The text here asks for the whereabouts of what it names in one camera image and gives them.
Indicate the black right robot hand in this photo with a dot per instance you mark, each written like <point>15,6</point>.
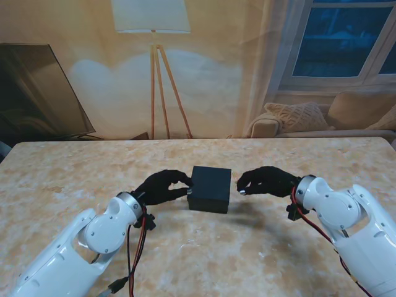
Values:
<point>269,182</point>

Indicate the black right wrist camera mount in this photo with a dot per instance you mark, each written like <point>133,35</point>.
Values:
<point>294,212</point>

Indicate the black gift box lid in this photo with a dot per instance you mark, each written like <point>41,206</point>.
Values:
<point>210,182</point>

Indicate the beige sofa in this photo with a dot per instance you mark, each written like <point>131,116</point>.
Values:
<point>263,123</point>

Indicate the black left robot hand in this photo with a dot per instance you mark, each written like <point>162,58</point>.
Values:
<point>161,188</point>

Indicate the tripod floor lamp white shade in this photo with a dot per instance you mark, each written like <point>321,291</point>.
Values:
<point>151,15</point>

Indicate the dark grey chair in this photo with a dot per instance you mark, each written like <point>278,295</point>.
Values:
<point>3,150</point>

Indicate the tan plain cushion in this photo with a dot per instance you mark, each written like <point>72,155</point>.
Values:
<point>349,111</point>
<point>386,122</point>

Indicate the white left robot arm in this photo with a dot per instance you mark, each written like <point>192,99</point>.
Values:
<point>77,244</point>

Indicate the sheer beige curtain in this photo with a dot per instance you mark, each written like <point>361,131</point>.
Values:
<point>269,46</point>

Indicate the knitted beige cushion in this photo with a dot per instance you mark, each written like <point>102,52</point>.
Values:
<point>297,116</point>

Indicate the window with white frame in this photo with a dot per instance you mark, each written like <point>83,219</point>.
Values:
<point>334,40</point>

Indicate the black flat television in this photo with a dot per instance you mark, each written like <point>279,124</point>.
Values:
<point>31,92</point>

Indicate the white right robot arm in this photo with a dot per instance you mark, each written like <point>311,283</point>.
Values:
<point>340,222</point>

